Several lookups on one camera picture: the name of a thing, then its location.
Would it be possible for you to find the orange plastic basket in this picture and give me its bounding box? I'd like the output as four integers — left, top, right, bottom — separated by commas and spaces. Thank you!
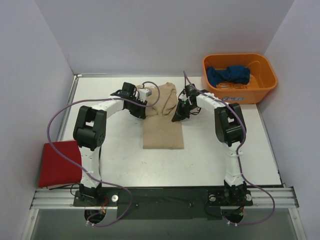
201, 53, 278, 104

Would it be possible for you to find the beige t shirt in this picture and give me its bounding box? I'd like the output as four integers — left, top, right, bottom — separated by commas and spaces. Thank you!
142, 82, 184, 150

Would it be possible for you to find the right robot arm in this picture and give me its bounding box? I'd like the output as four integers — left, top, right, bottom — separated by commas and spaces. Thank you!
171, 83, 247, 205

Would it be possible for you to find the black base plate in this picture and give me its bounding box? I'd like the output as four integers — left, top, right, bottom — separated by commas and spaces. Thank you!
73, 186, 253, 220

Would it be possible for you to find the crumpled blue t shirt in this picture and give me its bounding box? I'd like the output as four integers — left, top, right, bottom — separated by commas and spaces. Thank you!
206, 65, 251, 88

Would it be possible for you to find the purple cable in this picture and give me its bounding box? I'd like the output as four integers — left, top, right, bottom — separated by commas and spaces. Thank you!
183, 71, 277, 227
46, 81, 161, 228

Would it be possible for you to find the folded red t shirt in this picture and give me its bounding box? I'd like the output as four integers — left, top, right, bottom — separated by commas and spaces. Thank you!
38, 140, 82, 188

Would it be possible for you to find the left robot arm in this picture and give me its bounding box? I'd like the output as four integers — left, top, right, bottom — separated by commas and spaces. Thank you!
73, 82, 152, 206

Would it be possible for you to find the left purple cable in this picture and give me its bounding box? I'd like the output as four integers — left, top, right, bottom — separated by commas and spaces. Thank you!
46, 81, 161, 228

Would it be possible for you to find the aluminium rail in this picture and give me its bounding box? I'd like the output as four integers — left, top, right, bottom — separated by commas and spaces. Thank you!
29, 185, 300, 210

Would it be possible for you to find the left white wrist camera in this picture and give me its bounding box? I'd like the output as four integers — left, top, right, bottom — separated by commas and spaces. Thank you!
136, 85, 152, 103

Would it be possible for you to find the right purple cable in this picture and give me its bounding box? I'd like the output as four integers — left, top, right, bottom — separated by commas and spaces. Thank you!
183, 71, 277, 227

